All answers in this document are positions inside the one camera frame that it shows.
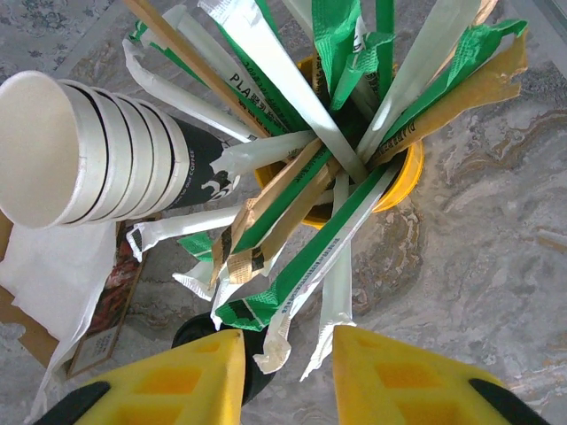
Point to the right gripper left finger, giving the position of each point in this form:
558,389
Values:
168,385

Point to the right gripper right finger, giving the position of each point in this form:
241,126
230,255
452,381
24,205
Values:
407,385

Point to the brown cardboard napkin box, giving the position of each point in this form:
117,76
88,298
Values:
99,350

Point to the white napkin pile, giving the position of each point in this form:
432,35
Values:
53,274

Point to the green and white wrapped straw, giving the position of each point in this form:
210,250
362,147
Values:
310,257

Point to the brown and green wrapped straw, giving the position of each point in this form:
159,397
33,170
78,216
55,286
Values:
266,203

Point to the yellow straw holder cup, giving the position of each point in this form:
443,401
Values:
409,177

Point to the stack of white paper cups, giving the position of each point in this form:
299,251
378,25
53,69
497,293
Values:
40,146

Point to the brown paper wrapped straw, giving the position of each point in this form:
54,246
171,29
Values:
200,66
478,93

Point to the green printed wrapped straw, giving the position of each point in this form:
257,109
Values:
254,95

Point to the wide white wrapped straw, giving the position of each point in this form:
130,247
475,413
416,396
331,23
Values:
294,88

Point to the thin green straw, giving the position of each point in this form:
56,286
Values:
384,44

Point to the aluminium side rail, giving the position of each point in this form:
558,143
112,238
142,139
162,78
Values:
556,9

